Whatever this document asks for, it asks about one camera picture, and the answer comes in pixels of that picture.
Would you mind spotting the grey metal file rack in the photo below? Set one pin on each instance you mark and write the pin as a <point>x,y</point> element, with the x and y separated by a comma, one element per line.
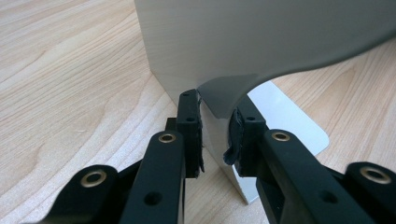
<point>218,46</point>

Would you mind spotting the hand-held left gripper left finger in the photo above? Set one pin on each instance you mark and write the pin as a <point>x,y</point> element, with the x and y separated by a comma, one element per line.
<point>190,133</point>

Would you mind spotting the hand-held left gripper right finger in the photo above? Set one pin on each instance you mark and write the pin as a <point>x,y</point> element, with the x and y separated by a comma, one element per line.
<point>249,143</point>

